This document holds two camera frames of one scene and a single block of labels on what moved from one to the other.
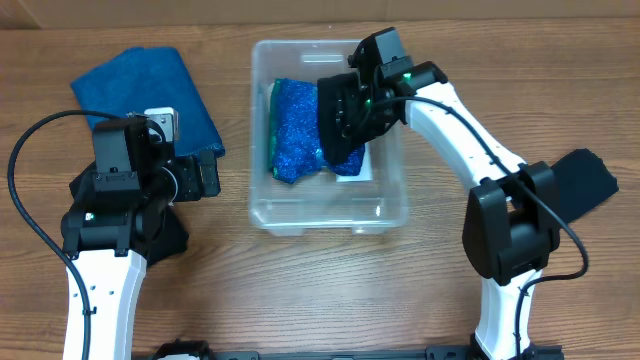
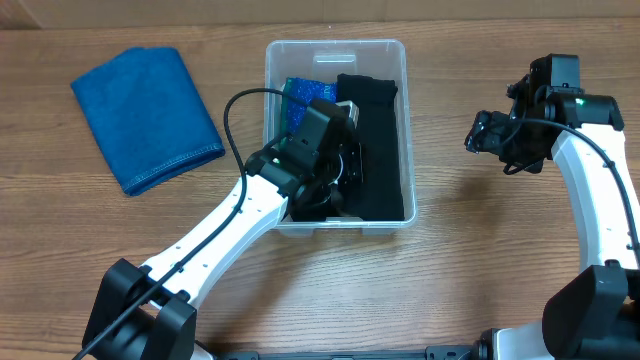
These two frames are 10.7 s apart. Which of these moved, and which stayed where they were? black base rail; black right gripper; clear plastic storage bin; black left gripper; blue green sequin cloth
Moved: blue green sequin cloth; black right gripper; black left gripper
Stayed: black base rail; clear plastic storage bin
